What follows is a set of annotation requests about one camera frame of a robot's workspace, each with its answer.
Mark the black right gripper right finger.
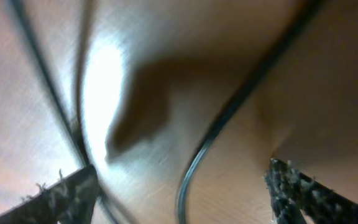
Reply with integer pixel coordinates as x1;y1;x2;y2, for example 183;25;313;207
264;159;358;224

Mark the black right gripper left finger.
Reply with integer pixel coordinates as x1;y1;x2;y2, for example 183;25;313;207
0;165;99;224

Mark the black usb cable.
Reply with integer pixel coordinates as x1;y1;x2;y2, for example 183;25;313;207
9;0;326;224

